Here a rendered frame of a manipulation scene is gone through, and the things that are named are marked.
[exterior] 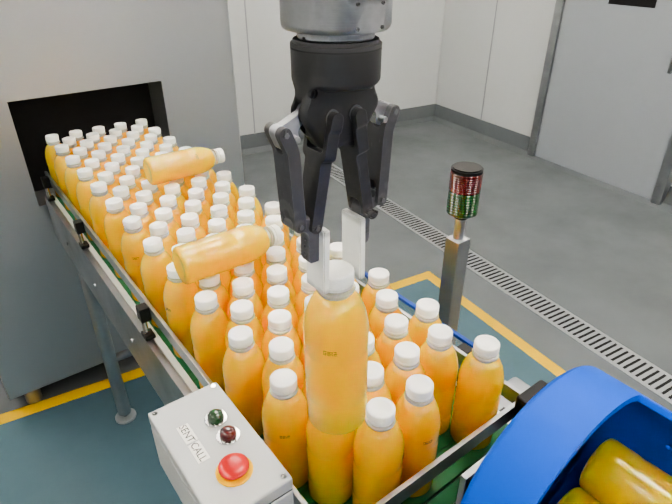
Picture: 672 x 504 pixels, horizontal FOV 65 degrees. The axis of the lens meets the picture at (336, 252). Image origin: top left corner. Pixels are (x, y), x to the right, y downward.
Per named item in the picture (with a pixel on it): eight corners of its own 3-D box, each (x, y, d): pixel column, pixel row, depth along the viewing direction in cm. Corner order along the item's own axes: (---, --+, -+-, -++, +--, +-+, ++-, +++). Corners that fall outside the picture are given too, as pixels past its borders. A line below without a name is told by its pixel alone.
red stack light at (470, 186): (466, 198, 103) (468, 180, 101) (441, 188, 107) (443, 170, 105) (487, 190, 106) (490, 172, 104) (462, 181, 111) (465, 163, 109)
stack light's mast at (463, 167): (459, 248, 108) (469, 174, 100) (436, 236, 113) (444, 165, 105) (479, 239, 112) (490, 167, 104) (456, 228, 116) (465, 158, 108)
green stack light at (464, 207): (463, 221, 105) (466, 199, 103) (439, 210, 110) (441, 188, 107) (484, 213, 109) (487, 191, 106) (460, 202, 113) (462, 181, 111)
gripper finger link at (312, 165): (346, 113, 44) (333, 112, 43) (326, 237, 49) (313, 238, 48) (319, 104, 47) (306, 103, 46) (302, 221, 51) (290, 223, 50)
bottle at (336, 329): (314, 388, 68) (309, 263, 58) (369, 395, 67) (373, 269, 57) (301, 431, 62) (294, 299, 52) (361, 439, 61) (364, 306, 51)
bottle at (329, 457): (362, 493, 82) (365, 407, 73) (323, 516, 79) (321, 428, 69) (338, 461, 87) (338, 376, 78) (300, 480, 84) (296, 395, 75)
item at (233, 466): (227, 489, 60) (226, 482, 60) (213, 468, 63) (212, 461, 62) (255, 473, 62) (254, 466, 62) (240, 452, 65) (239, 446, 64)
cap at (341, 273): (321, 273, 57) (320, 259, 56) (356, 276, 56) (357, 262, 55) (313, 293, 54) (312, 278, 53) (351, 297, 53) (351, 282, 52)
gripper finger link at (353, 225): (341, 209, 53) (346, 207, 54) (341, 268, 57) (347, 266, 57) (360, 219, 51) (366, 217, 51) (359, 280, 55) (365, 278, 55)
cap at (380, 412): (362, 425, 70) (363, 416, 69) (369, 404, 73) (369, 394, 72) (392, 432, 69) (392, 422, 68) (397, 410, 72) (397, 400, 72)
